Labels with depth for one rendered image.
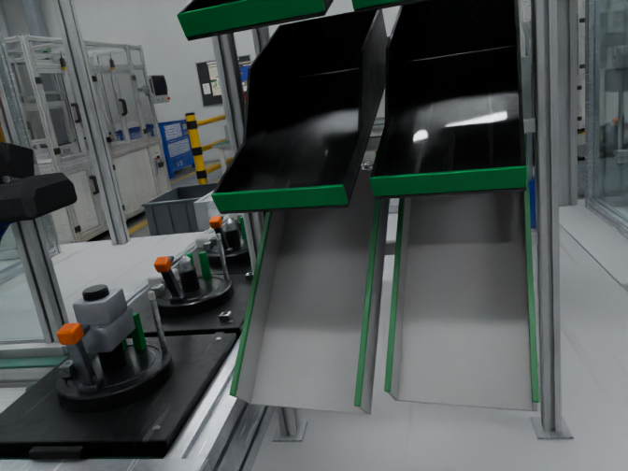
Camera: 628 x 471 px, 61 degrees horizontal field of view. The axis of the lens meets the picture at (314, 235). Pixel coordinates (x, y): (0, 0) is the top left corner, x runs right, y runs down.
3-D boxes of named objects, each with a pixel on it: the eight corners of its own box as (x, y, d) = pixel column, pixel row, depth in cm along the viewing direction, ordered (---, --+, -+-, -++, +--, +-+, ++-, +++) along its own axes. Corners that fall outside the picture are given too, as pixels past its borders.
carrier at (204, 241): (278, 279, 102) (268, 216, 99) (162, 287, 107) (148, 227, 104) (301, 241, 125) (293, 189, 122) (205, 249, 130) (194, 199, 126)
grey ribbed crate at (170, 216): (270, 238, 257) (263, 192, 251) (150, 249, 269) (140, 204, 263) (288, 216, 297) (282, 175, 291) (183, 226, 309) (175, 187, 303)
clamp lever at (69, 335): (92, 387, 61) (70, 332, 58) (77, 387, 62) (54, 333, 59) (107, 366, 65) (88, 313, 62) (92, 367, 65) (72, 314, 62)
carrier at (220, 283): (241, 339, 79) (226, 260, 76) (94, 347, 84) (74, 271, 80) (278, 279, 102) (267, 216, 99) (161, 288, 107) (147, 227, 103)
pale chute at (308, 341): (371, 415, 51) (359, 406, 47) (248, 405, 56) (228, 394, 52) (392, 170, 64) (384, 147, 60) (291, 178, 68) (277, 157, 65)
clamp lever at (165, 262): (181, 299, 86) (164, 264, 81) (169, 300, 86) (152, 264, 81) (188, 283, 88) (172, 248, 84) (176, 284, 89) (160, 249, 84)
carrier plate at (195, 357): (170, 457, 55) (165, 439, 55) (-31, 458, 60) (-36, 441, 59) (238, 344, 78) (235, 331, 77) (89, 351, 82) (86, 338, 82)
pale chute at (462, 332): (538, 412, 48) (539, 402, 45) (393, 401, 53) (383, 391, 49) (526, 156, 61) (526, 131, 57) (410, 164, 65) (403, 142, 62)
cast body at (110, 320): (111, 352, 63) (96, 297, 62) (78, 354, 64) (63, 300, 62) (143, 321, 71) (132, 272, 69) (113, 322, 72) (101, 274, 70)
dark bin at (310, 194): (349, 207, 48) (328, 136, 43) (220, 214, 52) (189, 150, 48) (392, 64, 67) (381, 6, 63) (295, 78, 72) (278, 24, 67)
